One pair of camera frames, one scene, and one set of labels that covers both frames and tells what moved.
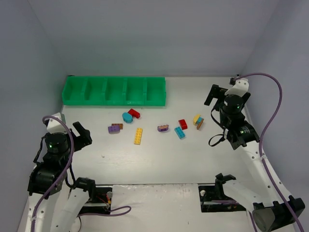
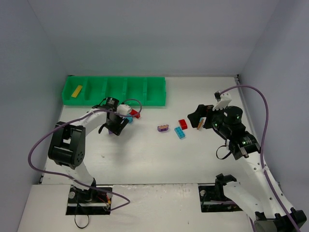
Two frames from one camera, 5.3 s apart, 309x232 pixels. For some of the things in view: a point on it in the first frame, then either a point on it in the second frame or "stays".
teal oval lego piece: [127, 117] stays
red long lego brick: [134, 113] stays
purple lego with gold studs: [162, 128] stays
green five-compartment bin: [112, 91] stays
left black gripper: [78, 139] -> [116, 124]
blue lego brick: [179, 132] stays
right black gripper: [217, 97] -> [208, 115]
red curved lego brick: [183, 123] stays
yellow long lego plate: [138, 136] -> [77, 91]
